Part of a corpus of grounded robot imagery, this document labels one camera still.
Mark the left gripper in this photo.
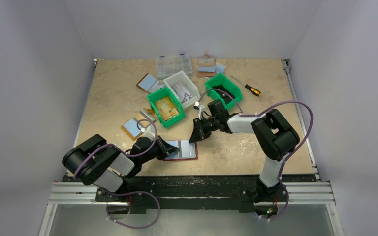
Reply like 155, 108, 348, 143
140, 135, 179, 164

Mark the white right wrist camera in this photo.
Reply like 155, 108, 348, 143
193, 101, 206, 113

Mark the green bin with black cards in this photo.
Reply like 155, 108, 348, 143
204, 73, 243, 110

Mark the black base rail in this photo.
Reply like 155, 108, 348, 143
62, 174, 317, 214

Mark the brown open card holder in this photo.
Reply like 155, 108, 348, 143
136, 73, 165, 94

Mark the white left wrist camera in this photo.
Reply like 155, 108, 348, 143
142, 125, 157, 141

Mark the tan open card holder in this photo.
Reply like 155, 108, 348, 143
121, 108, 158, 140

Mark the silver VIP card stack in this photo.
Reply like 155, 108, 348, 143
172, 82, 193, 104

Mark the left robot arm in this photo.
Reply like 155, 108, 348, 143
62, 134, 180, 201

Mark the black VIP card stack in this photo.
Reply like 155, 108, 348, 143
213, 85, 234, 104

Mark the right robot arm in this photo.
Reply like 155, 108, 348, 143
189, 100, 300, 200

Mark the red card holder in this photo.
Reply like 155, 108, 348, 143
164, 140, 198, 161

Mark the clear compartment organizer box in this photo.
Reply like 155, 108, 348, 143
155, 54, 193, 79

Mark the silver magnetic stripe card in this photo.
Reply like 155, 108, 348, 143
178, 140, 197, 159

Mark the yellow black screwdriver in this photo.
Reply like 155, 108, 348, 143
231, 75, 261, 97

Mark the white plastic bin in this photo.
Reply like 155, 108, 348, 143
163, 71, 200, 109

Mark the aluminium frame rail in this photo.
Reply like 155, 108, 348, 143
48, 182, 127, 206

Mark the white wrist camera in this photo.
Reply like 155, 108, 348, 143
193, 101, 206, 113
142, 125, 157, 141

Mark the green bin with gold cards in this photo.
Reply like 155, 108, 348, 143
147, 87, 186, 128

